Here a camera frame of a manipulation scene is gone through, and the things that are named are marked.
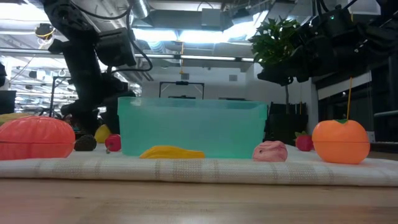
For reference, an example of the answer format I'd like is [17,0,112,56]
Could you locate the small black toy fruit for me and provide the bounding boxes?
[74,134,98,152]

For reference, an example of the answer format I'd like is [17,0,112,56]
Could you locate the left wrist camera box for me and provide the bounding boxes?
[95,27,137,68]

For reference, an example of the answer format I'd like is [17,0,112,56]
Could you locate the teal translucent plastic container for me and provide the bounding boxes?
[117,96,269,159]

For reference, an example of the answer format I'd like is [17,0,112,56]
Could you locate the potted green plant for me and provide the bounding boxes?
[248,17,324,146]

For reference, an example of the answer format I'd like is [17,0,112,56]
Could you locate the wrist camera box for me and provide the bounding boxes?
[313,7,354,35]
[95,27,137,68]

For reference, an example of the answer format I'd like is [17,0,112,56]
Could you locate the orange toy with green leaf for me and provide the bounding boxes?
[312,119,371,165]

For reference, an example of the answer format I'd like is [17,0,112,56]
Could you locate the red toy strawberry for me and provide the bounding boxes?
[294,130,315,152]

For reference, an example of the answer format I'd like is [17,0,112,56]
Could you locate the black monitor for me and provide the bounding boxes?
[0,90,17,115]

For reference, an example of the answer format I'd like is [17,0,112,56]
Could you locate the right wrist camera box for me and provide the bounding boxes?
[313,7,354,35]

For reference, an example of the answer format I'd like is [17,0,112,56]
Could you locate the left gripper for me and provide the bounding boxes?
[60,34,136,136]

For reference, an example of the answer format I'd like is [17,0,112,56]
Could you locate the yellow toy banana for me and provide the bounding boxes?
[139,145,206,160]

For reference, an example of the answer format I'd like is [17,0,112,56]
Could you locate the pink toy fruit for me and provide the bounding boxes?
[252,140,289,163]

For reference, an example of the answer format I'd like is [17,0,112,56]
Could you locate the round orange toy fruit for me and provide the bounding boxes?
[0,116,76,162]

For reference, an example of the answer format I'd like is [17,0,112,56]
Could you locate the red toy cherry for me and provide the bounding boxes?
[104,134,122,155]

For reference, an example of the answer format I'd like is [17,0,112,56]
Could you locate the yellow toy lemon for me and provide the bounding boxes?
[94,124,111,144]

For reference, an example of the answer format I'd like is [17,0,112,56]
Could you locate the yellow hanging cord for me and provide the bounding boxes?
[346,76,354,121]

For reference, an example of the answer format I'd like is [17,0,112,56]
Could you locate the long ceiling light bar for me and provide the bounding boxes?
[133,53,255,62]

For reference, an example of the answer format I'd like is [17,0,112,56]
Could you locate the white checked cloth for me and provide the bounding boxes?
[0,143,398,187]

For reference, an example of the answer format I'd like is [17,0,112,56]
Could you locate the yellow toy bell pepper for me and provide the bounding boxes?
[0,113,32,127]

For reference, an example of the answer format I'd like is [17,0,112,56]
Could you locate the black metal frame rig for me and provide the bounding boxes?
[159,81,205,100]
[49,75,78,118]

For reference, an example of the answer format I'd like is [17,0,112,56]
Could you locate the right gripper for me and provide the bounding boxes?
[257,30,363,86]

